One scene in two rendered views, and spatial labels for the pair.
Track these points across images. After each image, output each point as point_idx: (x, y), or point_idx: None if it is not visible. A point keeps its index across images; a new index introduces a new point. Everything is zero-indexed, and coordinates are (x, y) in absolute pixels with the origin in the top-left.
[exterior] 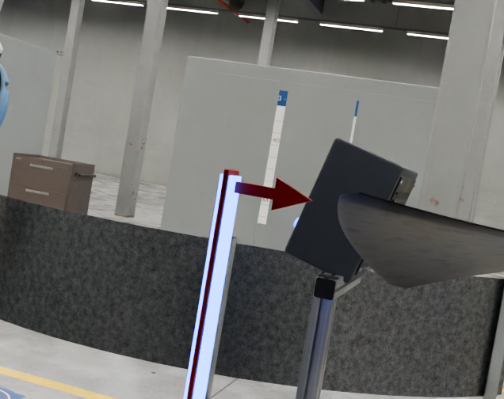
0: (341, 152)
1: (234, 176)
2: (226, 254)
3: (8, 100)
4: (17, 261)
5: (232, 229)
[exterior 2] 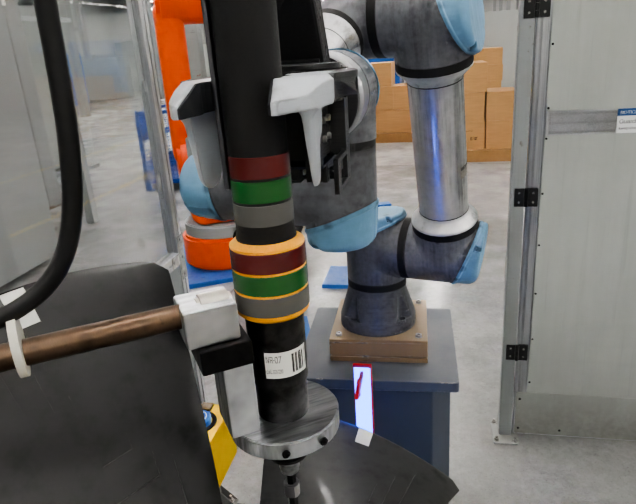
0: None
1: (357, 368)
2: (366, 407)
3: (475, 258)
4: None
5: (369, 395)
